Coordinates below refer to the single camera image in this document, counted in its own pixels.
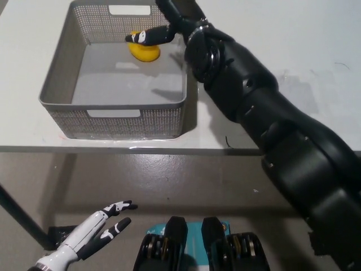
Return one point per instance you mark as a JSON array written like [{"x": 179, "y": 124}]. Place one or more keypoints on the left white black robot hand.
[{"x": 81, "y": 237}]

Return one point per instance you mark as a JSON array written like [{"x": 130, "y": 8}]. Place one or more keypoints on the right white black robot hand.
[{"x": 183, "y": 14}]

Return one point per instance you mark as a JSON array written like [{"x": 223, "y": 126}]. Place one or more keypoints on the black table leg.
[{"x": 22, "y": 217}]

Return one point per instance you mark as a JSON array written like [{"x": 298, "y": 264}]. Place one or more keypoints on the black teal robot body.
[{"x": 175, "y": 242}]

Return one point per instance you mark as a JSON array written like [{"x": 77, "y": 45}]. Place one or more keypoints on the grey perforated plastic basket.
[{"x": 118, "y": 84}]

